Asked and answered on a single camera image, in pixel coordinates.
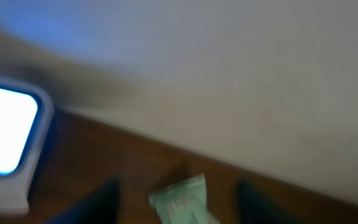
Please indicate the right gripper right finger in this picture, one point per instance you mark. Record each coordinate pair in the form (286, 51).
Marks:
(255, 208)

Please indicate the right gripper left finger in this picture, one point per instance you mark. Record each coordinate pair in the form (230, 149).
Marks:
(99, 207)

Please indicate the teal wet wipes packet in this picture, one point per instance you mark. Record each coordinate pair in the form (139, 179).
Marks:
(183, 203)

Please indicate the white barcode scanner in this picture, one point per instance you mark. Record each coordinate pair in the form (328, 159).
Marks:
(26, 112)

